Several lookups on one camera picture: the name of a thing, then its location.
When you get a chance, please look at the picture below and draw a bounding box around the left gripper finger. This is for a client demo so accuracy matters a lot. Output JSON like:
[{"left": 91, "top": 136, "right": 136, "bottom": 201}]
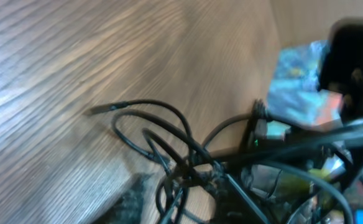
[{"left": 92, "top": 173, "right": 152, "bottom": 224}]

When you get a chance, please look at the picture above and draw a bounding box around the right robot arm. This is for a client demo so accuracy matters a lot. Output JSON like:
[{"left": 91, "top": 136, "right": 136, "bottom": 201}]
[{"left": 318, "top": 17, "right": 363, "bottom": 119}]

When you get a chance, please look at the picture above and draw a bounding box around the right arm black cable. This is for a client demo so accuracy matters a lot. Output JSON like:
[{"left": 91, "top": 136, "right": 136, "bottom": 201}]
[{"left": 200, "top": 114, "right": 363, "bottom": 224}]

